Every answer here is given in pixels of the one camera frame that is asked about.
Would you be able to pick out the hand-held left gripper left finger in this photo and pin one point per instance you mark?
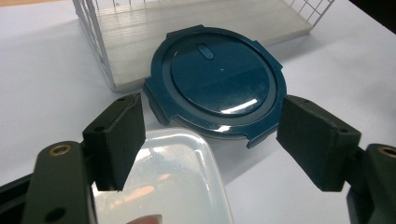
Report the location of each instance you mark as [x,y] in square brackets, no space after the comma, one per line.
[116,140]

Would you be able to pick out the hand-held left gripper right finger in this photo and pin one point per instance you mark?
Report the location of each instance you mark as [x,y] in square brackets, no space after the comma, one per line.
[314,143]

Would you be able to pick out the white square plastic container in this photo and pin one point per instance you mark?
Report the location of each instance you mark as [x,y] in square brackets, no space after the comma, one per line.
[174,177]

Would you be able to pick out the dark blue round lid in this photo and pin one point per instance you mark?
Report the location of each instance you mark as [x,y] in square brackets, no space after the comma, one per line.
[218,81]

